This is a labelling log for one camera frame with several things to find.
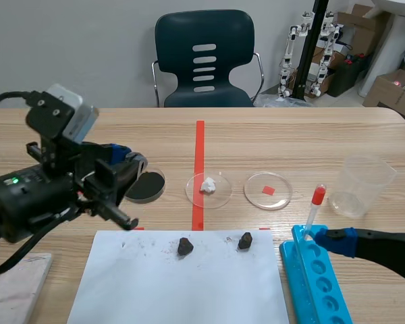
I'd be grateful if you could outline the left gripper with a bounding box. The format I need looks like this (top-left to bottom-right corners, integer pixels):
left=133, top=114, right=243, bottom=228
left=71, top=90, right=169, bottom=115
left=25, top=90, right=149, bottom=232

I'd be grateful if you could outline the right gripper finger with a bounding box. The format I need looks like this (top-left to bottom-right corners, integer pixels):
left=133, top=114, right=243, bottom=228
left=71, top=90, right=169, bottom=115
left=315, top=226, right=405, bottom=304

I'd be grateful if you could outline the glass dish with black powder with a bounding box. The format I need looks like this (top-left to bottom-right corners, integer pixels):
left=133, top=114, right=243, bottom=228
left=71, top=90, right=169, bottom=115
left=124, top=167, right=167, bottom=204

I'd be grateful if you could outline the clear plastic beaker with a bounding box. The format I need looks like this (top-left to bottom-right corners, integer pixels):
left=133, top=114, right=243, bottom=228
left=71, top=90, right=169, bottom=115
left=328, top=154, right=398, bottom=219

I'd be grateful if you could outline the turquoise rack with holes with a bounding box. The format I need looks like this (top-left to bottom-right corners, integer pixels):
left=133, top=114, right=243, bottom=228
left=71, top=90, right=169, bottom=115
left=279, top=224, right=354, bottom=324

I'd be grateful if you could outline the dropper with red bulb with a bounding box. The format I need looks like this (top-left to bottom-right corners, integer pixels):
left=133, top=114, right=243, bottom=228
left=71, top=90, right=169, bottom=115
left=301, top=184, right=327, bottom=242

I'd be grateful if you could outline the white lump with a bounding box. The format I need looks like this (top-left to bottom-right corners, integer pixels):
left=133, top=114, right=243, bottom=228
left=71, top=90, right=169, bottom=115
left=200, top=176, right=217, bottom=194

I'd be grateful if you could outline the clear glass dish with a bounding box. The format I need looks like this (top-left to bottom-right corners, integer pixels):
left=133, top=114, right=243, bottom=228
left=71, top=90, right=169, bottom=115
left=243, top=171, right=294, bottom=211
left=185, top=171, right=234, bottom=209

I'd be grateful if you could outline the small dark stone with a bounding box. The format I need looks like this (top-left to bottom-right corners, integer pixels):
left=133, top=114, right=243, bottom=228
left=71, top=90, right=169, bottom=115
left=176, top=237, right=194, bottom=259
left=238, top=232, right=254, bottom=251

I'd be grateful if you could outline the dark blue chair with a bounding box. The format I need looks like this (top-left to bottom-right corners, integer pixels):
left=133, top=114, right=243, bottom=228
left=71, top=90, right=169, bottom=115
left=151, top=9, right=265, bottom=108

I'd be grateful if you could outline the white sheet of paper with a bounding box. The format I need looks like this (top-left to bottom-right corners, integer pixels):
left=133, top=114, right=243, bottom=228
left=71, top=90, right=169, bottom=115
left=66, top=230, right=290, bottom=324

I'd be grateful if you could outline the brown cardboard box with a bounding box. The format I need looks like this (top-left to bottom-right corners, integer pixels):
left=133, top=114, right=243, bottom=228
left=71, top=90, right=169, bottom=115
left=336, top=3, right=393, bottom=59
left=362, top=68, right=405, bottom=122

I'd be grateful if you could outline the small white tile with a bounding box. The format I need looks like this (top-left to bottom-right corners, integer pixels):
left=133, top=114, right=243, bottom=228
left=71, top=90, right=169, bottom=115
left=0, top=252, right=53, bottom=324

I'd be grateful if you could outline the clear plastic bag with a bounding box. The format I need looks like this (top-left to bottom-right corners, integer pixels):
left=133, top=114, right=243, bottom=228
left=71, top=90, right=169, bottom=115
left=255, top=93, right=314, bottom=108

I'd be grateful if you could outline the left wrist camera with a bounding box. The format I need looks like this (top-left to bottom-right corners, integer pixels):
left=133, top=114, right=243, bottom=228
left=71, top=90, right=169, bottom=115
left=46, top=83, right=99, bottom=143

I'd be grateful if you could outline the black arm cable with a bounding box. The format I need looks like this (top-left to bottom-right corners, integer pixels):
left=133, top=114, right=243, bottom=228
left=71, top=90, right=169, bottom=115
left=0, top=207, right=76, bottom=275

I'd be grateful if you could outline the black metal rail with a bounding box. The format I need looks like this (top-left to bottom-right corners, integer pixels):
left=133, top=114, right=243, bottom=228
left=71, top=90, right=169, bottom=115
left=291, top=0, right=329, bottom=102

